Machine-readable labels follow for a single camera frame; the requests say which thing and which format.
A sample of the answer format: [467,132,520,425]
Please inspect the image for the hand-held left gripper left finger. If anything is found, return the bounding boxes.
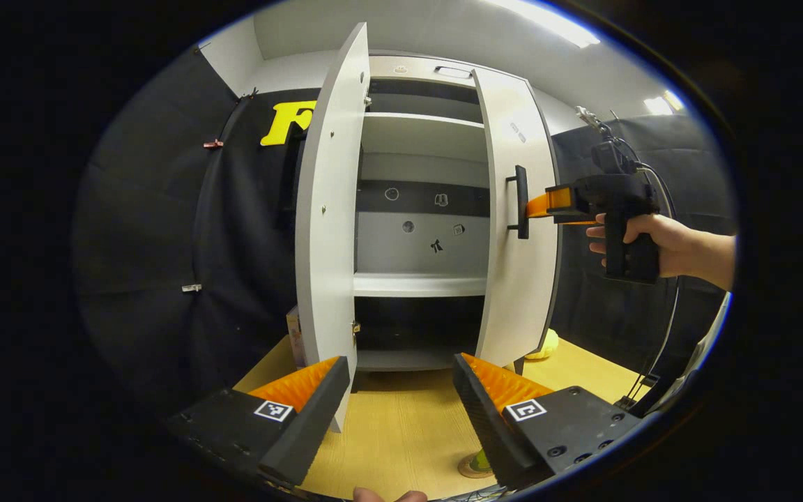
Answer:
[165,356,351,489]

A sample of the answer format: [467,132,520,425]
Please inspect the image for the white cabinet shelf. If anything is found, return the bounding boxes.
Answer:
[362,112,487,163]

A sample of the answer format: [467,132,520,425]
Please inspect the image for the black door handle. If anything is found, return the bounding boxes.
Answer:
[505,165,530,240]
[277,129,305,234]

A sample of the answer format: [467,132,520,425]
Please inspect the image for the metal cloth clip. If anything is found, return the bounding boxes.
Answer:
[576,106,615,140]

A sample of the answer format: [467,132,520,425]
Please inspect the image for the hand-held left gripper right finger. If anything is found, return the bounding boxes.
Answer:
[453,352,646,491]

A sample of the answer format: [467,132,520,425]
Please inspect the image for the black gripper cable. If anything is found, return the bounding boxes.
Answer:
[614,136,682,411]

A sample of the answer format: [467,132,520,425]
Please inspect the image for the white cabinet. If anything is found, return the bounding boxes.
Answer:
[290,52,563,374]

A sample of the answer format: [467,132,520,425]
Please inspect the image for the yellow round object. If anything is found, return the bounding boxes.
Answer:
[523,328,560,361]

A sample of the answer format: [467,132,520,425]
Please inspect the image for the small ceiling light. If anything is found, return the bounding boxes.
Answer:
[644,89,685,116]

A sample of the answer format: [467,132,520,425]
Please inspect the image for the long ceiling light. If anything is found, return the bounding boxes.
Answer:
[485,0,601,48]

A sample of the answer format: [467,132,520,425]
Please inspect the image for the black right door handle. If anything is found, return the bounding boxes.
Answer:
[505,165,530,240]

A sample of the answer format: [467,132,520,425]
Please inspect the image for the black left door handle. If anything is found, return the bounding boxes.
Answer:
[277,129,305,234]

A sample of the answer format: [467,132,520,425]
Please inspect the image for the white cabinet drawer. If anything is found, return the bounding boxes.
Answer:
[368,56,486,83]

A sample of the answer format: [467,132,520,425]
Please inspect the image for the white cabinet door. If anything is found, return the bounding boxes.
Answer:
[473,68,561,368]
[295,22,372,433]

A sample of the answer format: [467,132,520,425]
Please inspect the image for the black backdrop cloth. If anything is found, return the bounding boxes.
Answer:
[74,45,319,419]
[551,115,737,398]

